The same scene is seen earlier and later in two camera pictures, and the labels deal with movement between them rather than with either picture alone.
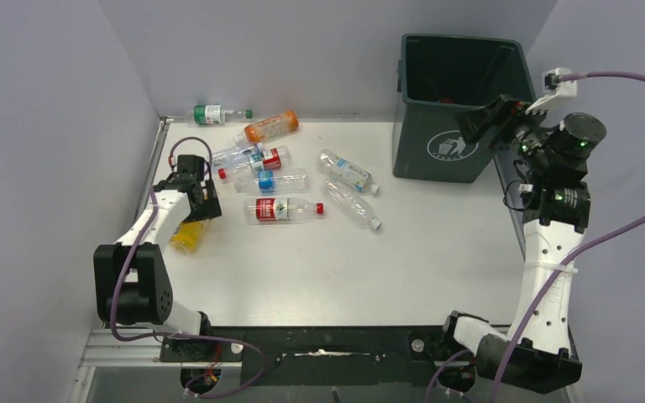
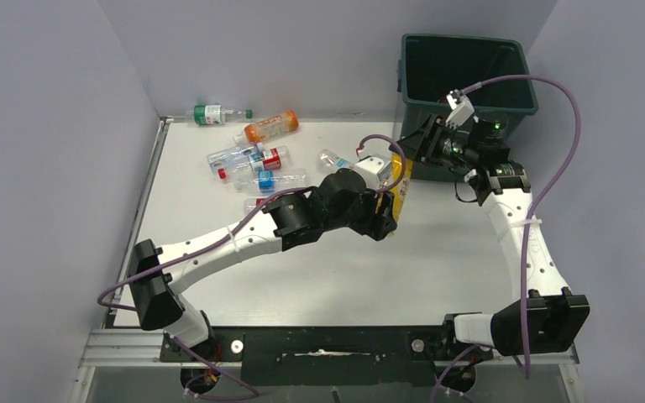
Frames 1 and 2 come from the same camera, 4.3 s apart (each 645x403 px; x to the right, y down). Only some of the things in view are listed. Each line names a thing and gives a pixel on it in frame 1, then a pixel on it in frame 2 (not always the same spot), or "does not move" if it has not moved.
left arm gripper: (209, 208) to (378, 222)
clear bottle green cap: (216, 114) does not move
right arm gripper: (496, 114) to (419, 145)
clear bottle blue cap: (235, 156) does not move
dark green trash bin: (438, 75) does not move
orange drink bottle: (285, 122) does not move
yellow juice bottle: (186, 238) to (396, 180)
